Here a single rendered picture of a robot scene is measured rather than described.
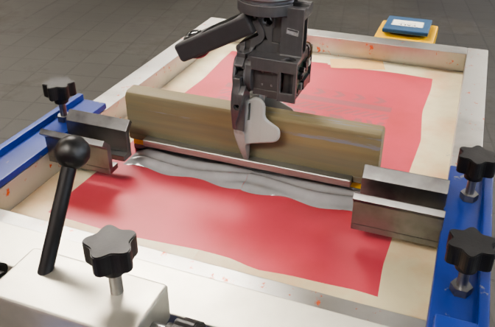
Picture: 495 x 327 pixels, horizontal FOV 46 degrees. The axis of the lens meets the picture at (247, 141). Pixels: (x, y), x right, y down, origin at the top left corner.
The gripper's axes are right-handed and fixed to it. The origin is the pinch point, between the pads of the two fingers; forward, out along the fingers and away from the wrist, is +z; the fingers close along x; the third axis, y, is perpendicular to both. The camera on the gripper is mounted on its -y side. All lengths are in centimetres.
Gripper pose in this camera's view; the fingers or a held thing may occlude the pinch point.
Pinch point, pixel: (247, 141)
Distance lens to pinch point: 79.1
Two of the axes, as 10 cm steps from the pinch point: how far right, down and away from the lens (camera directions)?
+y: 9.4, 1.9, -3.0
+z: -0.2, 8.7, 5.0
